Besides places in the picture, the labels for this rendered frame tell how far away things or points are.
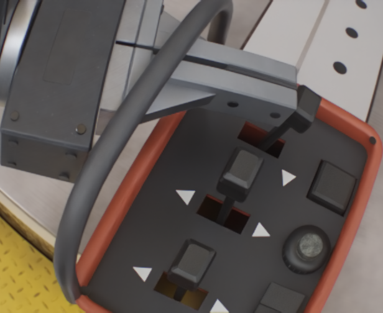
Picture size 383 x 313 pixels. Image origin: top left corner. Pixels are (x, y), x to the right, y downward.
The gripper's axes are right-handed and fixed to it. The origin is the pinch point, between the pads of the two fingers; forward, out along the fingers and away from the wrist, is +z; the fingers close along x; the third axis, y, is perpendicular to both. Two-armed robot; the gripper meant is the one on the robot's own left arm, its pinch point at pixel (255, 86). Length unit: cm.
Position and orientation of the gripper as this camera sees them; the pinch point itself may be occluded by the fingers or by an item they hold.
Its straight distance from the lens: 34.4
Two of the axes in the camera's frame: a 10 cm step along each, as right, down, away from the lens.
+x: -0.9, 9.2, -3.8
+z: 9.4, 2.0, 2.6
